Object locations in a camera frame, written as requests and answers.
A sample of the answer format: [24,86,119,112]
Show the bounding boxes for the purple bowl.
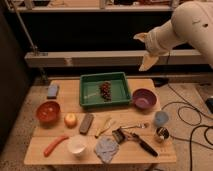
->
[132,88,157,109]

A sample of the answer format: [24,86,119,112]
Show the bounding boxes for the dark red grape bunch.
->
[99,81,111,101]

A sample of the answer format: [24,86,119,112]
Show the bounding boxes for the light blue cup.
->
[154,111,169,127]

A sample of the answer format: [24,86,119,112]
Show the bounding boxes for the black floor cables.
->
[161,53,213,171]

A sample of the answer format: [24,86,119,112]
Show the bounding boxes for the grey brown block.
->
[79,113,94,134]

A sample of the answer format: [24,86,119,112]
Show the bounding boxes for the yellow apple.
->
[64,113,77,128]

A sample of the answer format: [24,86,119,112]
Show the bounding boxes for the metal cup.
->
[155,127,170,143]

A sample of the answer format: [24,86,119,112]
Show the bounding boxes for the metal shelf rack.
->
[4,0,213,83]

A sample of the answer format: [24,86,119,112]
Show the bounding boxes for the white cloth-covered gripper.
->
[134,21,184,71]

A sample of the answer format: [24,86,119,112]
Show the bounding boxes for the orange carrot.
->
[43,135,68,157]

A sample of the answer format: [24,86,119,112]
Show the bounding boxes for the small dark metal scraper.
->
[112,129,125,144]

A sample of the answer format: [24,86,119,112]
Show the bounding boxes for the metal spoon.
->
[121,123,149,129]

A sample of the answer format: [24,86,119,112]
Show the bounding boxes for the wooden spatula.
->
[95,116,114,138]

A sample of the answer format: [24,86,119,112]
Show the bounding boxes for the blue grey cloth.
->
[94,136,119,163]

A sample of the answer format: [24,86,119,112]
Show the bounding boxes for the green plastic tray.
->
[79,72,131,108]

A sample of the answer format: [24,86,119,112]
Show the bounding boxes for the blue sponge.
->
[47,84,59,99]

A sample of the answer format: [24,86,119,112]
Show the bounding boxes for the red bowl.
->
[36,101,60,126]

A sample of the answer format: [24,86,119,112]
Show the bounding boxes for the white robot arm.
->
[134,1,213,71]

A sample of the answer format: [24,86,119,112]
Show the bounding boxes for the white plastic cup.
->
[67,135,87,157]

